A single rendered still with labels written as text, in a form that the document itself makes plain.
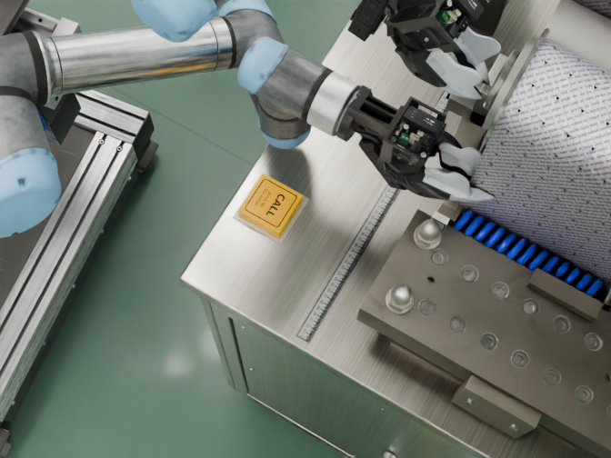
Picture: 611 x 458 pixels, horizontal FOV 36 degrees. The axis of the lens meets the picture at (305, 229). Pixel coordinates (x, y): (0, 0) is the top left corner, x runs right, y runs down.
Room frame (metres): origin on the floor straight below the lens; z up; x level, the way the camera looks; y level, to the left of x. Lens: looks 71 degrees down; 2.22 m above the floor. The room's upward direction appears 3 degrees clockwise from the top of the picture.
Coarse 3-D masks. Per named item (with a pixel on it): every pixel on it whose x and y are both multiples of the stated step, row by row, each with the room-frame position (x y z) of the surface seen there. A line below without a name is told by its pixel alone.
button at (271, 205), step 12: (264, 180) 0.53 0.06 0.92; (252, 192) 0.51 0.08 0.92; (264, 192) 0.51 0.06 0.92; (276, 192) 0.51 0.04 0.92; (288, 192) 0.51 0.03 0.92; (252, 204) 0.49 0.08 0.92; (264, 204) 0.49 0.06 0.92; (276, 204) 0.49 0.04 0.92; (288, 204) 0.49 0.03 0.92; (300, 204) 0.50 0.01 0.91; (252, 216) 0.47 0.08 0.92; (264, 216) 0.47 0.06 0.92; (276, 216) 0.47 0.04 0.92; (288, 216) 0.47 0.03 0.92; (264, 228) 0.46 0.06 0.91; (276, 228) 0.46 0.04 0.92
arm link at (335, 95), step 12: (324, 84) 0.57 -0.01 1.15; (336, 84) 0.57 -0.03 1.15; (348, 84) 0.58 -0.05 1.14; (324, 96) 0.56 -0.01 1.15; (336, 96) 0.56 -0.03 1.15; (348, 96) 0.56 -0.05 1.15; (312, 108) 0.54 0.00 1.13; (324, 108) 0.54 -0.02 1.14; (336, 108) 0.54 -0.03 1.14; (312, 120) 0.54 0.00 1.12; (324, 120) 0.53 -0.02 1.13; (336, 120) 0.53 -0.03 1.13; (336, 132) 0.53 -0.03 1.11
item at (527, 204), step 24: (480, 168) 0.47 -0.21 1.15; (504, 168) 0.46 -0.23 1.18; (504, 192) 0.45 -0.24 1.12; (528, 192) 0.44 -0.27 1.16; (552, 192) 0.43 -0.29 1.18; (504, 216) 0.44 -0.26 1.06; (528, 216) 0.43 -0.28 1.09; (552, 216) 0.42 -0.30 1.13; (576, 216) 0.41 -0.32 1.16; (600, 216) 0.40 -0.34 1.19; (528, 240) 0.42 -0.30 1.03; (552, 240) 0.41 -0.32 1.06; (576, 240) 0.40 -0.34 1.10; (600, 240) 0.39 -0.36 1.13; (576, 264) 0.39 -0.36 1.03; (600, 264) 0.38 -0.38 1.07
